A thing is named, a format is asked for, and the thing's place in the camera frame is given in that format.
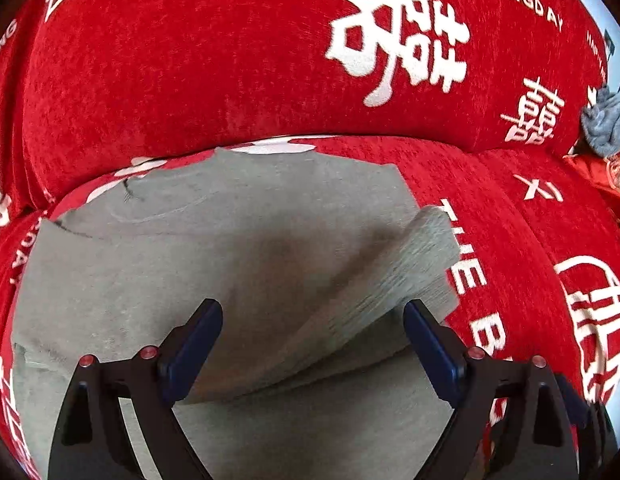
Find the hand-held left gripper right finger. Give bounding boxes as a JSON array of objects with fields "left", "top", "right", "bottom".
[{"left": 403, "top": 299, "right": 581, "bottom": 480}]

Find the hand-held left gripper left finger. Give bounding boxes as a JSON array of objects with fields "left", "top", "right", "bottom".
[{"left": 47, "top": 298, "right": 224, "bottom": 480}]

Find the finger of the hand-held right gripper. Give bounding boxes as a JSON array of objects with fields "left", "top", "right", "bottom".
[{"left": 555, "top": 372, "right": 619, "bottom": 477}]

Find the grey small shirt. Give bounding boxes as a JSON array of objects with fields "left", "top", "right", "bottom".
[{"left": 10, "top": 146, "right": 461, "bottom": 480}]

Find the red patterned cloth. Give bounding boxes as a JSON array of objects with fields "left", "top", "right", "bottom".
[{"left": 564, "top": 135, "right": 620, "bottom": 222}]

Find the grey-blue crumpled cloth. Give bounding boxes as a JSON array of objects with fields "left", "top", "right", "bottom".
[{"left": 580, "top": 85, "right": 620, "bottom": 157}]

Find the red sofa with white print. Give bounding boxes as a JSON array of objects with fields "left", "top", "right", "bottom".
[{"left": 0, "top": 0, "right": 620, "bottom": 480}]

